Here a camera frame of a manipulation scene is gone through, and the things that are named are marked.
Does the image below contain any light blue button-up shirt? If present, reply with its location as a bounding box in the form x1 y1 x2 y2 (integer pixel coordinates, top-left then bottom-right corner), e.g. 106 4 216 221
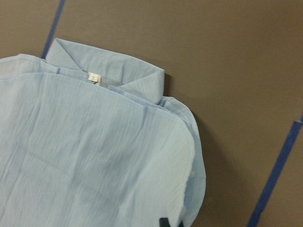
0 39 206 227

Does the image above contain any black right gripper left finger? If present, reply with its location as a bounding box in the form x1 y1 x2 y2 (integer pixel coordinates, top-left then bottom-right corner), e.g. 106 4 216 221
159 218 169 227

